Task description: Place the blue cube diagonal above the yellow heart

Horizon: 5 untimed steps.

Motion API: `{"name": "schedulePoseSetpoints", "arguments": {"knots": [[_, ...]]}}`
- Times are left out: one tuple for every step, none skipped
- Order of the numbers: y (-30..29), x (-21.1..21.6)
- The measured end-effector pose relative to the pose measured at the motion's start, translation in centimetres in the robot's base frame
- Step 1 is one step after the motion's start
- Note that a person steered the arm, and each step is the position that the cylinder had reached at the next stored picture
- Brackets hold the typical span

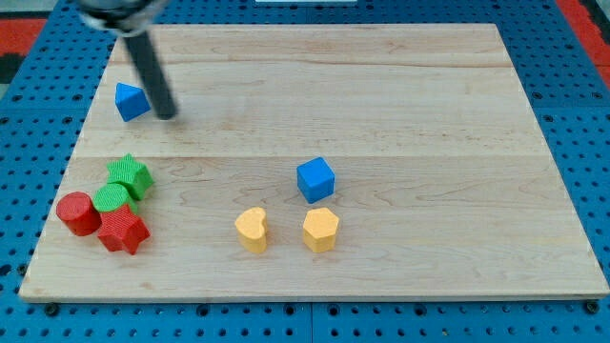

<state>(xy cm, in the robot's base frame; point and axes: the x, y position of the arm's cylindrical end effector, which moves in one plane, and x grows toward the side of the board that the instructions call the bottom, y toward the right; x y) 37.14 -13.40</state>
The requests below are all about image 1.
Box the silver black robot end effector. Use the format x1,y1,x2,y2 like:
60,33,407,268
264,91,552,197
76,0,168,37

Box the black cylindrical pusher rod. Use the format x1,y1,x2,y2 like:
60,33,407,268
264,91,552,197
123,31,177,120

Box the blue cube block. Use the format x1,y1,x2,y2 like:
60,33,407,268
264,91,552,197
296,157,336,204

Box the yellow heart block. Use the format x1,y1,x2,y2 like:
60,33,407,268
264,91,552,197
234,207,267,253

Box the blue triangular prism block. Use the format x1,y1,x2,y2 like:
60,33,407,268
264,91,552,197
114,83,151,122

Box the green star block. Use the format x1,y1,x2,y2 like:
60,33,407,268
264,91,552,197
107,153,154,200

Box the green cylinder block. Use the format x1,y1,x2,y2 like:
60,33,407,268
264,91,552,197
92,183,138,214

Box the red star block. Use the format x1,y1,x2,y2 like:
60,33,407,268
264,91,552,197
97,205,151,255

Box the red cylinder block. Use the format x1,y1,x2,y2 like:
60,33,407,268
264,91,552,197
55,192,101,236

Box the light wooden board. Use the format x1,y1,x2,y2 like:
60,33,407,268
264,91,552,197
19,24,609,303

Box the yellow hexagon block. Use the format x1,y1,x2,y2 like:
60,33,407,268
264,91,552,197
303,208,339,253

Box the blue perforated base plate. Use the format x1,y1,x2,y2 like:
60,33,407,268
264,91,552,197
1,0,609,342

